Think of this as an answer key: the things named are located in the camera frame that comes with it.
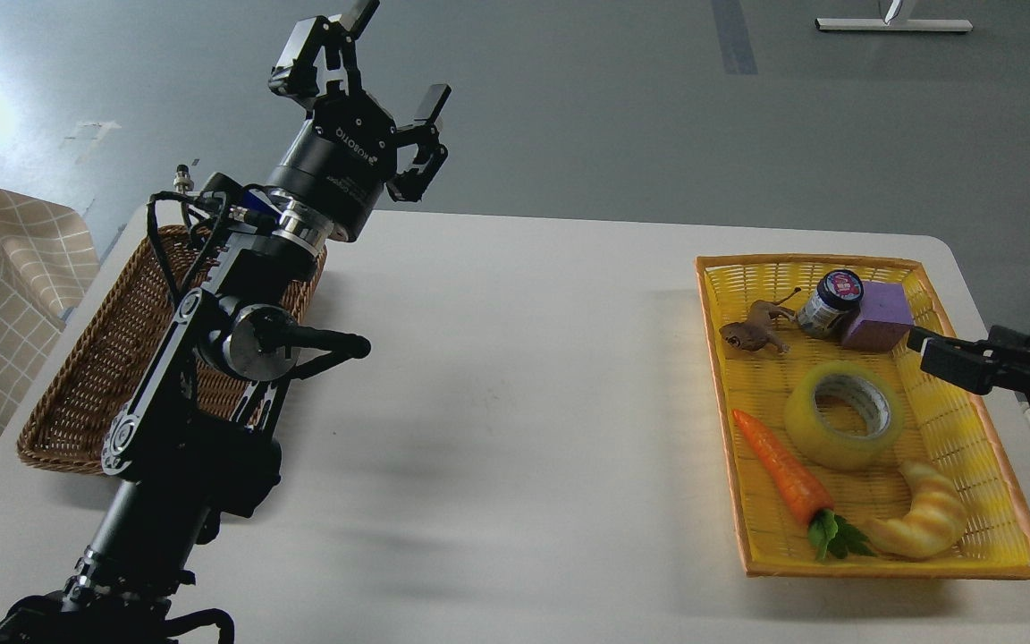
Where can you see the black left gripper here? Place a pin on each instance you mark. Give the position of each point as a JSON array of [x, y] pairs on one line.
[[341, 159]]

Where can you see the yellow tape roll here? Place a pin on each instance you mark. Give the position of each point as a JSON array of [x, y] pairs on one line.
[[843, 416]]

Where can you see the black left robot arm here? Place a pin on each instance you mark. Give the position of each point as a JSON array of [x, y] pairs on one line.
[[195, 440]]

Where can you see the purple foam block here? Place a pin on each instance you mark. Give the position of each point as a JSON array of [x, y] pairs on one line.
[[882, 319]]

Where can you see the small dark jar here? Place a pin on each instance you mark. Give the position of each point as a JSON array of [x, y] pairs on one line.
[[836, 294]]

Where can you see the yellow plastic basket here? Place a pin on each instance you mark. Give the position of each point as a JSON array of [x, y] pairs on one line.
[[944, 426]]

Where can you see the toy croissant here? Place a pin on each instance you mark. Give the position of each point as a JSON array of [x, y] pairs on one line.
[[935, 521]]

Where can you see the orange toy carrot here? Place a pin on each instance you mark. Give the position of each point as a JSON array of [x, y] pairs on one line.
[[806, 498]]

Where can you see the brown toy snail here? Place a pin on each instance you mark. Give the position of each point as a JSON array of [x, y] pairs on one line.
[[757, 331]]

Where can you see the white stand base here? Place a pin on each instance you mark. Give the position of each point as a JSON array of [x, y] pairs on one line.
[[894, 17]]

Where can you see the brown wicker basket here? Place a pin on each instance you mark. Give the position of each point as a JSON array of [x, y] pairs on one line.
[[66, 430]]

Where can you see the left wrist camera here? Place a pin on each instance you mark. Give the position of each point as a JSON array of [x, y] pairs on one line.
[[223, 196]]

